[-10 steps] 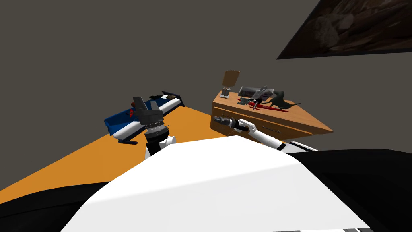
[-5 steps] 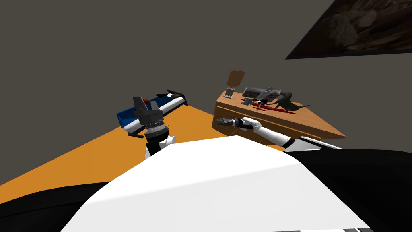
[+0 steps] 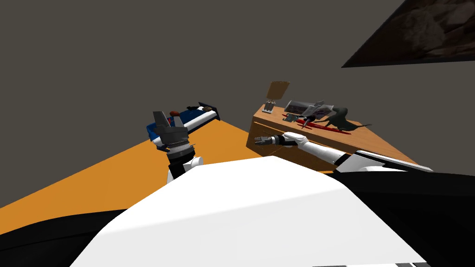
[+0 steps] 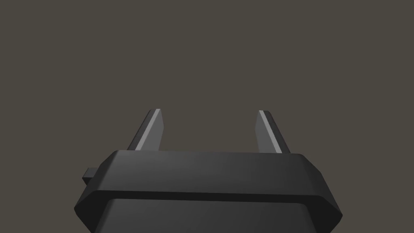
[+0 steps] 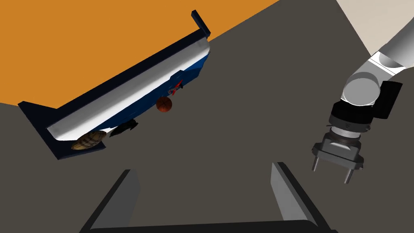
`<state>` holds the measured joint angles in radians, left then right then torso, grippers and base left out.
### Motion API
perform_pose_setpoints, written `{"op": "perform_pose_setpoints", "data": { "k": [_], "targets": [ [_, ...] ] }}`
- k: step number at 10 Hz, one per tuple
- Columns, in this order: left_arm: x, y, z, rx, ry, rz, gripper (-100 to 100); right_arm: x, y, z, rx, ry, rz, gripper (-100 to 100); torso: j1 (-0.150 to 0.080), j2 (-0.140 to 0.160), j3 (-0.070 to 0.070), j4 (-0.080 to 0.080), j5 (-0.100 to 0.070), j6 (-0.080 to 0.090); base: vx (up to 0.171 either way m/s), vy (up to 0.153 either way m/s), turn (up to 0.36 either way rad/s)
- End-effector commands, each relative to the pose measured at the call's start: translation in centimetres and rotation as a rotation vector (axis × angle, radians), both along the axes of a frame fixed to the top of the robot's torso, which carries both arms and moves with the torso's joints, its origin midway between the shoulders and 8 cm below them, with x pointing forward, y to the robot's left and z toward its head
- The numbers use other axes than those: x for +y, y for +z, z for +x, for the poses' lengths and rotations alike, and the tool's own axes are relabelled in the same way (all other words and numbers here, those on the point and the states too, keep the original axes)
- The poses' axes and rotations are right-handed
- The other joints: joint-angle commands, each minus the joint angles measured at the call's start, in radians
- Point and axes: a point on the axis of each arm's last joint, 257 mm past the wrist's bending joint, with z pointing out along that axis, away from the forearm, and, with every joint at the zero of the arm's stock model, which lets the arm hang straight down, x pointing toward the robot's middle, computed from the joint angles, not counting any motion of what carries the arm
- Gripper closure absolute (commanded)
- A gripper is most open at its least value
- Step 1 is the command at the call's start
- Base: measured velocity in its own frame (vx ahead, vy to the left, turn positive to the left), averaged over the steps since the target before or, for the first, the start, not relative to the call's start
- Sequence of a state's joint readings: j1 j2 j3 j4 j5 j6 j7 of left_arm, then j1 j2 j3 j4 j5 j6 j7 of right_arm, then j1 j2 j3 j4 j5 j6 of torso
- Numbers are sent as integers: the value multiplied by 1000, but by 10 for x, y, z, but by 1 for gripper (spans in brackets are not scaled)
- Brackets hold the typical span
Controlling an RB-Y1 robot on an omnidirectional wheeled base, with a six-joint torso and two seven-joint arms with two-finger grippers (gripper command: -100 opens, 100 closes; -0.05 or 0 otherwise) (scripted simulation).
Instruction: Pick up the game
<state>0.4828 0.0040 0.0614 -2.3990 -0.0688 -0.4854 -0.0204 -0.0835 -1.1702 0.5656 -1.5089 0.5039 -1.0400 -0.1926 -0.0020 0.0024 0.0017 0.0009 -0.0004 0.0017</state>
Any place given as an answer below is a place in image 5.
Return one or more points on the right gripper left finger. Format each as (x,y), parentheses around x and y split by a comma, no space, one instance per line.
(121,200)

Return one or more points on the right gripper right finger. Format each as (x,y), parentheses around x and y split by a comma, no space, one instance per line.
(288,197)

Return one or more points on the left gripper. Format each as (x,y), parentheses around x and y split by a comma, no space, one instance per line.
(339,150)

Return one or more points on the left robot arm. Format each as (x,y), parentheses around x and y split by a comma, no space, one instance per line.
(362,87)

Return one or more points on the brown striped oval cushion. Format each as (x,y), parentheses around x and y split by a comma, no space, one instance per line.
(89,140)

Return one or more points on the black flat toy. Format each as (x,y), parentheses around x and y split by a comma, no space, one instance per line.
(124,127)

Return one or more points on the orange basketball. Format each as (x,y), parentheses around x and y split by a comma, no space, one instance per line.
(164,104)

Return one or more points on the dark blue bed white mattress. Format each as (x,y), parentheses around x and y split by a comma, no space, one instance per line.
(129,94)

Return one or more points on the red and grey toy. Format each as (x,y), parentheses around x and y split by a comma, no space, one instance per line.
(175,88)

